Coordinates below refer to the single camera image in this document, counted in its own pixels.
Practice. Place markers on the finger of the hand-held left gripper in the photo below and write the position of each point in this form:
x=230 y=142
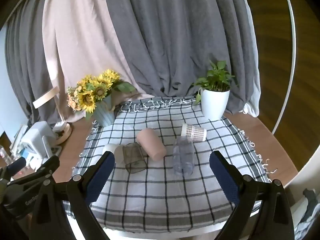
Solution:
x=51 y=165
x=15 y=167

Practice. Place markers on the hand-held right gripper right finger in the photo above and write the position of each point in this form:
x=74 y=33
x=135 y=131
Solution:
x=225 y=180

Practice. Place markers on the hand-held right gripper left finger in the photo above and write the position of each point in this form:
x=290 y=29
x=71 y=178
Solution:
x=100 y=177

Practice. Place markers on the white cup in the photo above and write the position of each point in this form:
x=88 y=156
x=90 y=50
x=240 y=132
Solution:
x=118 y=152

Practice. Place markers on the smoky transparent cup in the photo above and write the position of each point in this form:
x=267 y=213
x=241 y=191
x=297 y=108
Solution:
x=133 y=158

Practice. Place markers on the clear plastic cup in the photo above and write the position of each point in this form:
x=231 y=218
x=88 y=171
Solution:
x=183 y=155

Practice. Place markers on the patterned paper cup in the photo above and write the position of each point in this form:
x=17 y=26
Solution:
x=196 y=133

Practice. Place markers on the pink cup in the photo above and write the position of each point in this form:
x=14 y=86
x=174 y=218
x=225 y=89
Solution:
x=151 y=142

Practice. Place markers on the white appliance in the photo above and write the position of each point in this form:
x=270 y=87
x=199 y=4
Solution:
x=37 y=136

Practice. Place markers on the round wooden board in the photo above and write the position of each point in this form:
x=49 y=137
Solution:
x=65 y=135

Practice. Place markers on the checked grey white tablecloth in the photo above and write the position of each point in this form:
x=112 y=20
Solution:
x=155 y=192

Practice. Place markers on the blue ribbed vase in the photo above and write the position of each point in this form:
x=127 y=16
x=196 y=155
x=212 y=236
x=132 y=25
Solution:
x=105 y=117

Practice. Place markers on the wooden slat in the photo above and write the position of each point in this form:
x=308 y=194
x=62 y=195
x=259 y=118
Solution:
x=46 y=98

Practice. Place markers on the sunflower bouquet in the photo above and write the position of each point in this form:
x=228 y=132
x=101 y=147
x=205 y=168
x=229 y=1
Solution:
x=87 y=100

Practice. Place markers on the white chair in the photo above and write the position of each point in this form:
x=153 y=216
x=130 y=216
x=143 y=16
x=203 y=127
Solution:
x=300 y=180

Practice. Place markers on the green plant in white pot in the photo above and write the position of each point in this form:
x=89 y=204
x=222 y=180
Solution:
x=215 y=102

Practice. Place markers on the dark grey cloth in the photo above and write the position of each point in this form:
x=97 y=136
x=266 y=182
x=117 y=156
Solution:
x=310 y=200

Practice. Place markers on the narrow grey curtain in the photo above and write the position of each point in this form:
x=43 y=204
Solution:
x=25 y=67

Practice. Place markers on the pink curtain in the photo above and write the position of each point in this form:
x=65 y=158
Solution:
x=80 y=42

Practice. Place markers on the wide grey curtain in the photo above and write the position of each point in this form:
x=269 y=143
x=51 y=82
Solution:
x=175 y=42

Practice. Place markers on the white hoop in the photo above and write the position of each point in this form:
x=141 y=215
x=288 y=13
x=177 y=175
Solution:
x=292 y=42

